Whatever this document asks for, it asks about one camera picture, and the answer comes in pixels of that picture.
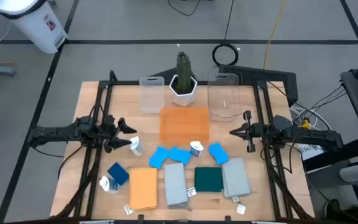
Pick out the white trash bin black rim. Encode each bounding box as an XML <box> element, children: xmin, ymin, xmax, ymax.
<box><xmin>0</xmin><ymin>0</ymin><xmax>68</xmax><ymax>55</ymax></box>

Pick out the light blue sponge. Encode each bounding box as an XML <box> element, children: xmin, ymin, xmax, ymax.
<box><xmin>149</xmin><ymin>146</ymin><xmax>170</xmax><ymax>170</ymax></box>
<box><xmin>168</xmin><ymin>146</ymin><xmax>193</xmax><ymax>166</ymax></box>
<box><xmin>208</xmin><ymin>142</ymin><xmax>230</xmax><ymax>166</ymax></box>

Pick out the black perforated panel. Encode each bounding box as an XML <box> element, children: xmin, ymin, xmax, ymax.
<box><xmin>218</xmin><ymin>63</ymin><xmax>300</xmax><ymax>106</ymax></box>

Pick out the dark blue sponge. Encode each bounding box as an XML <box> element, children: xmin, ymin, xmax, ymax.
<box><xmin>106</xmin><ymin>162</ymin><xmax>131</xmax><ymax>187</ymax></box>

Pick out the grey cylinder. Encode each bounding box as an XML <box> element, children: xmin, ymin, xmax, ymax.
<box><xmin>339</xmin><ymin>164</ymin><xmax>358</xmax><ymax>183</ymax></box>

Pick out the dark green cloth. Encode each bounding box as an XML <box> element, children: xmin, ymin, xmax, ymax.
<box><xmin>194</xmin><ymin>166</ymin><xmax>224</xmax><ymax>193</ymax></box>

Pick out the yellow cable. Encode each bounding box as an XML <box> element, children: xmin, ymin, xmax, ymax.
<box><xmin>262</xmin><ymin>0</ymin><xmax>287</xmax><ymax>70</ymax></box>

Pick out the green cactus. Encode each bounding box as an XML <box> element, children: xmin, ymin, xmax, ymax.
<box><xmin>175</xmin><ymin>51</ymin><xmax>194</xmax><ymax>94</ymax></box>

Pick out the white plastic restorer bottle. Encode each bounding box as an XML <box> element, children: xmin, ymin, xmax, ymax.
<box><xmin>99</xmin><ymin>175</ymin><xmax>121</xmax><ymax>195</ymax></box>
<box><xmin>129</xmin><ymin>136</ymin><xmax>145</xmax><ymax>157</ymax></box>
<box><xmin>189</xmin><ymin>140</ymin><xmax>204</xmax><ymax>158</ymax></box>

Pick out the large clear plastic bin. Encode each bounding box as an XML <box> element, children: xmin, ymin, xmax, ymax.
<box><xmin>207</xmin><ymin>73</ymin><xmax>244</xmax><ymax>123</ymax></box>

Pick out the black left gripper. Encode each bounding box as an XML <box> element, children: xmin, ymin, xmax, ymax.
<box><xmin>99</xmin><ymin>114</ymin><xmax>138</xmax><ymax>154</ymax></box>

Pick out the grey waffle cloth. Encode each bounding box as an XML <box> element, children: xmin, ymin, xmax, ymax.
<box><xmin>221</xmin><ymin>157</ymin><xmax>252</xmax><ymax>200</ymax></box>
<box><xmin>163</xmin><ymin>162</ymin><xmax>189</xmax><ymax>208</ymax></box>

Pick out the small clear plastic bin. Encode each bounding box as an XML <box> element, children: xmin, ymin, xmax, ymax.
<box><xmin>139</xmin><ymin>76</ymin><xmax>166</xmax><ymax>114</ymax></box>

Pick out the black aluminium table frame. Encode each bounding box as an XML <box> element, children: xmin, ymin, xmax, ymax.
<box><xmin>51</xmin><ymin>70</ymin><xmax>316</xmax><ymax>224</ymax></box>

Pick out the black looped cable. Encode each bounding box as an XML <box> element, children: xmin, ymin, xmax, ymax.
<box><xmin>167</xmin><ymin>0</ymin><xmax>202</xmax><ymax>17</ymax></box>

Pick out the orange translucent tray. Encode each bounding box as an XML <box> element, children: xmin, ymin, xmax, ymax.
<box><xmin>159</xmin><ymin>107</ymin><xmax>210</xmax><ymax>144</ymax></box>

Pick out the white hexagonal plant pot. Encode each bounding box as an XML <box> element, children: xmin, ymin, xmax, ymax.
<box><xmin>168</xmin><ymin>73</ymin><xmax>198</xmax><ymax>107</ymax></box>

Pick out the black coiled cable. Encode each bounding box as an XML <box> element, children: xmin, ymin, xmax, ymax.
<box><xmin>211</xmin><ymin>0</ymin><xmax>239</xmax><ymax>67</ymax></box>

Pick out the white cable bundle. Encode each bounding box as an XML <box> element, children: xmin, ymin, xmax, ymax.
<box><xmin>290</xmin><ymin>105</ymin><xmax>334</xmax><ymax>131</ymax></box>

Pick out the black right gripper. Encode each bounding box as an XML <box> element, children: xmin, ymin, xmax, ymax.
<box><xmin>229</xmin><ymin>110</ymin><xmax>273</xmax><ymax>153</ymax></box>

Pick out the white paper sign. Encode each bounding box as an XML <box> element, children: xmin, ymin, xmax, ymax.
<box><xmin>296</xmin><ymin>143</ymin><xmax>324</xmax><ymax>161</ymax></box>

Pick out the orange cloth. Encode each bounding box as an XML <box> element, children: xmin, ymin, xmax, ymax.
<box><xmin>129</xmin><ymin>167</ymin><xmax>158</xmax><ymax>211</ymax></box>

